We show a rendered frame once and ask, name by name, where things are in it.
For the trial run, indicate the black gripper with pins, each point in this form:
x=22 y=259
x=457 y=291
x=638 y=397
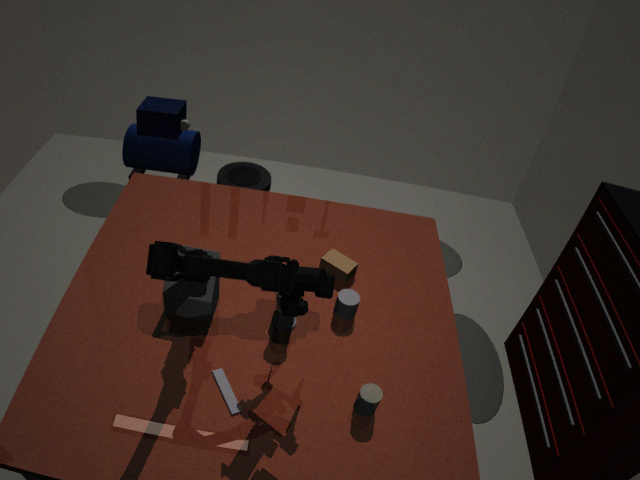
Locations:
x=328 y=292

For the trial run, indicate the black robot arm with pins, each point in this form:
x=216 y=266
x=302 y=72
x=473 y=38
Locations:
x=269 y=274

